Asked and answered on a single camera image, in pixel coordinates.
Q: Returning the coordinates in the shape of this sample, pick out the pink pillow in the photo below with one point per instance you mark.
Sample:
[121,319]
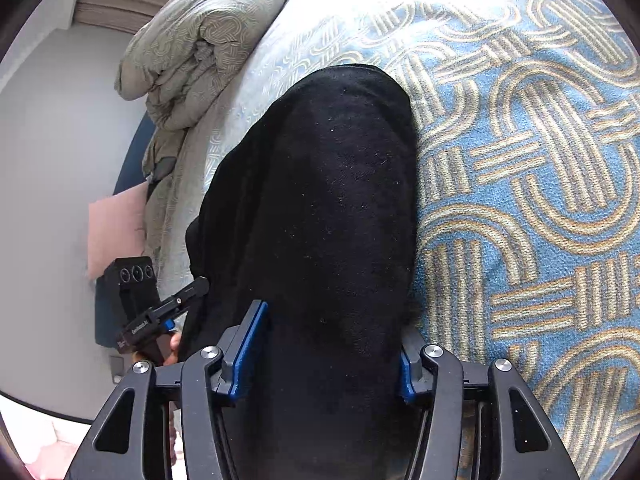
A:
[115,230]

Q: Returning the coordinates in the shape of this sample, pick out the folded grey-beige duvet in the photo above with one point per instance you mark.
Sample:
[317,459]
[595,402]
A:
[200,45]

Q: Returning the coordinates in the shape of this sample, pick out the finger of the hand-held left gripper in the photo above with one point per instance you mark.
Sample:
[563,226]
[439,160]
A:
[190,291]

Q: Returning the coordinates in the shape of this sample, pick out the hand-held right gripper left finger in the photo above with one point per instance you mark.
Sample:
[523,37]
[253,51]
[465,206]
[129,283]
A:
[247,345]

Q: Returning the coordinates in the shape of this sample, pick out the black pants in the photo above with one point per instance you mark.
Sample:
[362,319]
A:
[325,210]

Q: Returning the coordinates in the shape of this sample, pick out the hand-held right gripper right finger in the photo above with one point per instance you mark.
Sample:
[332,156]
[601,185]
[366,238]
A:
[406,375]

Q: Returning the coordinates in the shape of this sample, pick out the blue gold knot-patterned blanket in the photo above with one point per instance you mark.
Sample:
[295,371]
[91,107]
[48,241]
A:
[525,160]

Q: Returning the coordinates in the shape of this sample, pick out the person's left hand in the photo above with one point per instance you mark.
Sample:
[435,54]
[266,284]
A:
[175,347]

